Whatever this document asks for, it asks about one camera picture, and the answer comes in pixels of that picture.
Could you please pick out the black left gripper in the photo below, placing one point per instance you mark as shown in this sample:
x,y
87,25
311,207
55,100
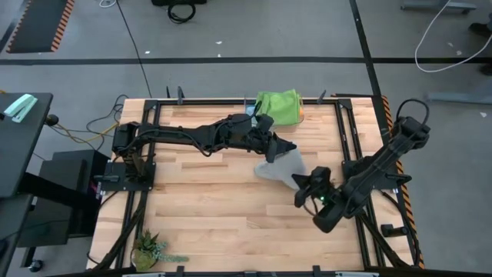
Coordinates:
x,y
255,134

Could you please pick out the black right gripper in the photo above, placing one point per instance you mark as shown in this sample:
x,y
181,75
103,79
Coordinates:
x,y
326,204

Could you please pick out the grey waffle microfiber towel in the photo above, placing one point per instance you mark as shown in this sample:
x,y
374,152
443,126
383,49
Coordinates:
x,y
284,169

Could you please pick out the orange microfiber towel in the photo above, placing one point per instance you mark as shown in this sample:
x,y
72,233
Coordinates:
x,y
301,112

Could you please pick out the green microfiber towel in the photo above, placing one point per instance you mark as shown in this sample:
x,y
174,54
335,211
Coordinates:
x,y
280,105

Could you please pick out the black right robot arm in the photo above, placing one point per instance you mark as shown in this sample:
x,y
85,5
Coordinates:
x,y
384,165

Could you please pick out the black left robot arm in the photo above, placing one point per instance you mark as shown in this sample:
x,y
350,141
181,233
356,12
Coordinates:
x,y
180,134

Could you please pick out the clear plastic bin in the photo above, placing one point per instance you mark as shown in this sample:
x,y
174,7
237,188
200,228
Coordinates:
x,y
296,125

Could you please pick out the artificial succulent plant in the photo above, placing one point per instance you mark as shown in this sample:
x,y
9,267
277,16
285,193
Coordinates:
x,y
148,250

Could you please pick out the grey table foot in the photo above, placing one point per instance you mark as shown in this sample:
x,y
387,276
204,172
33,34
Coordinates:
x,y
457,98
438,5

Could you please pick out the person's black shoe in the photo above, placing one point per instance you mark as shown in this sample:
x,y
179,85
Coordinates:
x,y
487,69
482,29

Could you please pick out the black computer box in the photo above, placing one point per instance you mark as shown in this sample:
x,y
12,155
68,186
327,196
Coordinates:
x,y
65,173

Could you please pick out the black side desk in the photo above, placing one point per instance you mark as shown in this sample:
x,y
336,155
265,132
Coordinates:
x,y
23,154

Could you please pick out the mint green stapler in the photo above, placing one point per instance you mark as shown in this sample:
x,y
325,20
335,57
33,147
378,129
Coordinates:
x,y
19,107

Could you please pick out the black orange-edged floor mat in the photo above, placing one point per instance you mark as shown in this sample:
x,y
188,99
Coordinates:
x,y
38,27

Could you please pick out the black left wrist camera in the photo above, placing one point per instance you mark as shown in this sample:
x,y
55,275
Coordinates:
x,y
271,152

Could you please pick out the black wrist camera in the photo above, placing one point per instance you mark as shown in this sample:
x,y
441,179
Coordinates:
x,y
321,175
271,152

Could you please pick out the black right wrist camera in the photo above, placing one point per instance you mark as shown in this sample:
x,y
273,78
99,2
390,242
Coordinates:
x,y
321,175

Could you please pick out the black aluminium table frame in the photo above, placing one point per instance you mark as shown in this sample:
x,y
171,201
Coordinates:
x,y
215,102

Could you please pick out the white bar bracket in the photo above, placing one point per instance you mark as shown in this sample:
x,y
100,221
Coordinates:
x,y
357,274
144,274

